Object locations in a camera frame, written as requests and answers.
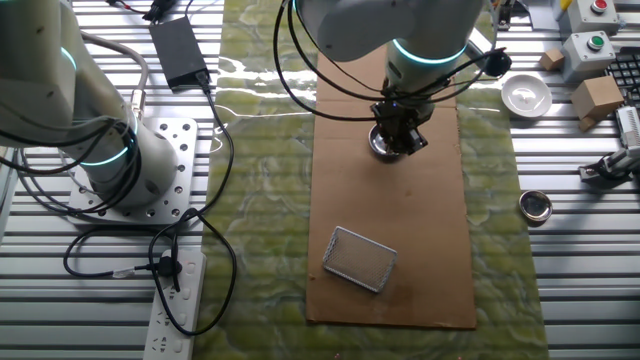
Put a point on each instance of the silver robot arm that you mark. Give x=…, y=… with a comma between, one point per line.
x=50, y=75

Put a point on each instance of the green marble pattern mat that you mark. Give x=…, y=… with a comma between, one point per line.
x=260, y=175

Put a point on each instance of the small steel dish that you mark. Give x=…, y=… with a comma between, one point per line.
x=535, y=206

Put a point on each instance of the bundled black adapter lead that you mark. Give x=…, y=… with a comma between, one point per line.
x=160, y=6

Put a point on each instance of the small cardboard box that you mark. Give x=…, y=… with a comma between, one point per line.
x=551, y=60

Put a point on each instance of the black keyboard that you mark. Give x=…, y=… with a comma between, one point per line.
x=627, y=70

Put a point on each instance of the small grey clamped camera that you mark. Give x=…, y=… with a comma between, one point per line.
x=612, y=162

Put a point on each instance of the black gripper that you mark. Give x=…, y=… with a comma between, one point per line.
x=400, y=115

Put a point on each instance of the brown cardboard sheet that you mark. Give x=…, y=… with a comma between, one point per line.
x=425, y=225

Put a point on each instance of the silver ribbed camera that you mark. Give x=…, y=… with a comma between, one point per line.
x=630, y=125

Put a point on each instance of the white ceramic flower dish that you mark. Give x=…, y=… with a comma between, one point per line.
x=525, y=95

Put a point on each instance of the grey red button box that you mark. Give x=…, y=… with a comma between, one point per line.
x=590, y=17

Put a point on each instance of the white power strip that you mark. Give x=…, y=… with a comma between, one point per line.
x=170, y=320

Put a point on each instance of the black power adapter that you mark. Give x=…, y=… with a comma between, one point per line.
x=177, y=52

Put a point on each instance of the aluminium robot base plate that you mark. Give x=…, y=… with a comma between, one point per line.
x=162, y=206

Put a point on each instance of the small metal cup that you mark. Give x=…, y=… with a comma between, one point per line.
x=376, y=145

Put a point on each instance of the grey green button box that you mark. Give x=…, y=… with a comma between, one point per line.
x=582, y=57

